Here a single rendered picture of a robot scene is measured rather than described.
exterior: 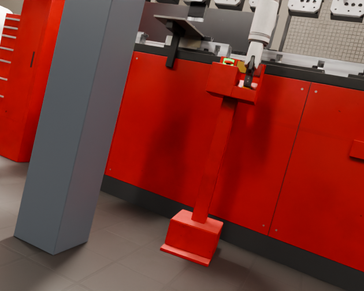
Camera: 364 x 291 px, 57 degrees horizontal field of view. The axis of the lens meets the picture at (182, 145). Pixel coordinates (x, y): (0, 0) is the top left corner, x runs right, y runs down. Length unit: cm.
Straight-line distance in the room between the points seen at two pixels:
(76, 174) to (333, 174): 106
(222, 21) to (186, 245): 165
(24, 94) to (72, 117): 125
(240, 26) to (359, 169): 134
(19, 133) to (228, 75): 146
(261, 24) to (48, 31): 139
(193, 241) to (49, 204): 58
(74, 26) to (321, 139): 109
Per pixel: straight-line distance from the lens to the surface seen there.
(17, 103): 240
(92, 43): 113
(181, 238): 142
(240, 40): 246
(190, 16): 206
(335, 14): 184
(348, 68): 177
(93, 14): 115
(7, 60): 314
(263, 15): 143
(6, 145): 245
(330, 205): 161
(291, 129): 162
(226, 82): 138
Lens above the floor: 53
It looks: 5 degrees down
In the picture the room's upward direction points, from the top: 14 degrees clockwise
